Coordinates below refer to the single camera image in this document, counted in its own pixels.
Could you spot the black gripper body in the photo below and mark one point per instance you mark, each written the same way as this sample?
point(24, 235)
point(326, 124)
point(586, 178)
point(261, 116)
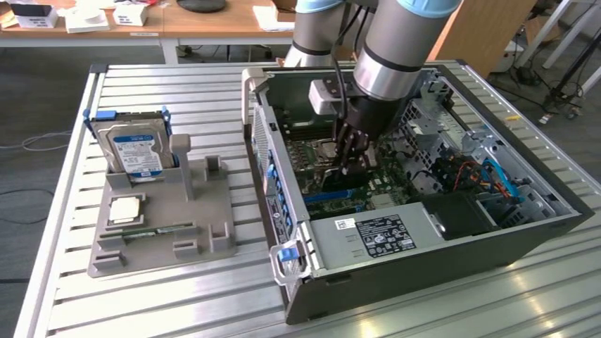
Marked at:
point(370, 116)

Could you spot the green graphics card black cooler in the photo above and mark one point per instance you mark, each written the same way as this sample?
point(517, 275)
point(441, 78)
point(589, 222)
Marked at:
point(346, 183)

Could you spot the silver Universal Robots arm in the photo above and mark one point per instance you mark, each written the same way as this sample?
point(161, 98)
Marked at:
point(398, 42)

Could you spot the metal CPU socket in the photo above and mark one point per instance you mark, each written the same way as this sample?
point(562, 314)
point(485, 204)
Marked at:
point(324, 151)

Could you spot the green motherboard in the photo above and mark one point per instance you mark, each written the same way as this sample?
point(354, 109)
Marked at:
point(392, 176)

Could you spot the small silver chipset heatsink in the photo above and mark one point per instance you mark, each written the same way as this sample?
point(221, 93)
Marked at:
point(382, 201)

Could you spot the blue slot latch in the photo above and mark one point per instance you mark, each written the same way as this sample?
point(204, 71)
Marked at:
point(270, 172)

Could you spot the black regulatory label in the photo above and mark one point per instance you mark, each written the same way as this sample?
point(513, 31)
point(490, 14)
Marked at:
point(276, 218)

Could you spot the grey power supply unit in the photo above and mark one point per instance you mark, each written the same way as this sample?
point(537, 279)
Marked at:
point(337, 246)

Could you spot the small yellow clip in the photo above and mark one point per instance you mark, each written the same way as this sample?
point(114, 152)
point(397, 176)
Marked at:
point(511, 119)

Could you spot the white box device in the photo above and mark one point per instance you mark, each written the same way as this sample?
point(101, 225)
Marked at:
point(509, 60)

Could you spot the white paper stack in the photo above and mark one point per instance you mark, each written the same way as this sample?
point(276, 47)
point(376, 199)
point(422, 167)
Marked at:
point(272, 19)

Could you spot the brown cardboard box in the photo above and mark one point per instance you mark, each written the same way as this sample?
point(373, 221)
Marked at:
point(284, 5)
point(539, 31)

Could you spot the metal disk bay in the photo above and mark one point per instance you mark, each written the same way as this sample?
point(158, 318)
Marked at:
point(509, 211)

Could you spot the black tripod stand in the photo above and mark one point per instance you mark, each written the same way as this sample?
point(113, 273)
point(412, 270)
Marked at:
point(555, 93)

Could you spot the black open PC case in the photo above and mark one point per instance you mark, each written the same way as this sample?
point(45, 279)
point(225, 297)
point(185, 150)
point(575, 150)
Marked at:
point(422, 281)

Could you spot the grey plastic parts rack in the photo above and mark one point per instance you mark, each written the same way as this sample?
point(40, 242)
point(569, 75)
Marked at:
point(164, 211)

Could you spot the hard disk with blue caddy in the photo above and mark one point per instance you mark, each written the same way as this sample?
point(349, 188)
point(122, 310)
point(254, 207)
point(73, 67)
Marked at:
point(136, 151)

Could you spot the black round pad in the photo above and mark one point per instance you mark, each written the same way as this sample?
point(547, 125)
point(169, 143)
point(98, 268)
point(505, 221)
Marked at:
point(201, 5)

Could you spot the green RAM stick white label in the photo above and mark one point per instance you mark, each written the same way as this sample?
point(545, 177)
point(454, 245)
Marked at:
point(145, 232)

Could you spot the silver CPU chip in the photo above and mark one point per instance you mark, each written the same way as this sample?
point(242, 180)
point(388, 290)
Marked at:
point(124, 209)

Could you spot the white labelled carton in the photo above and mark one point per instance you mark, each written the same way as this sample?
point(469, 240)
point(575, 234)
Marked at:
point(130, 15)

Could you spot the white round device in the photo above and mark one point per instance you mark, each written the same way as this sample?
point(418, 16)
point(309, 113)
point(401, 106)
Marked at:
point(86, 19)

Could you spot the white box black lid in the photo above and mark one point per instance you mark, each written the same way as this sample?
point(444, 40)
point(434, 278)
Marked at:
point(34, 19)

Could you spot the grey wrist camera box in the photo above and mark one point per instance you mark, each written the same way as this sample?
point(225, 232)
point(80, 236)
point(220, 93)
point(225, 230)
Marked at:
point(324, 98)

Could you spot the white table frame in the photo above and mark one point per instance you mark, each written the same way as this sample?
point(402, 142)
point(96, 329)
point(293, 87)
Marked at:
point(550, 60)

